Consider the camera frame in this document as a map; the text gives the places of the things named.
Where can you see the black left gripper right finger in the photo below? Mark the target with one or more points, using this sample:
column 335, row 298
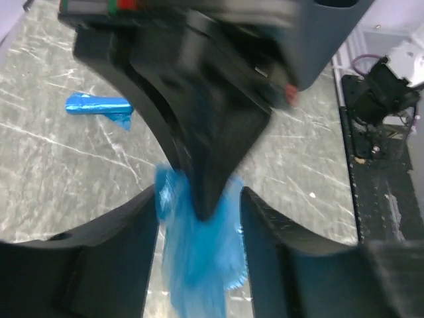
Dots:
column 295, row 272

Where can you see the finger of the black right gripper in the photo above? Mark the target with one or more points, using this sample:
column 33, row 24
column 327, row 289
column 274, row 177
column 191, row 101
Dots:
column 143, row 65
column 228, row 115

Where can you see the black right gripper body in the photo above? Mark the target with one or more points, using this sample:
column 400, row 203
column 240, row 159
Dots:
column 246, row 24

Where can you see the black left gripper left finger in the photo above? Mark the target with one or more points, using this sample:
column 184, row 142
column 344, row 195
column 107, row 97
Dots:
column 99, row 269

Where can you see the blue detached trash bag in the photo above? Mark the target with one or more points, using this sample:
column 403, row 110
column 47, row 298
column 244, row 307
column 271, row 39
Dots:
column 201, row 260

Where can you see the dark blue trash bin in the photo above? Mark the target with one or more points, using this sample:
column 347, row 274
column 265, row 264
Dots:
column 319, row 28

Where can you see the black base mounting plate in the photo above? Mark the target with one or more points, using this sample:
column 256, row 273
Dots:
column 380, row 174

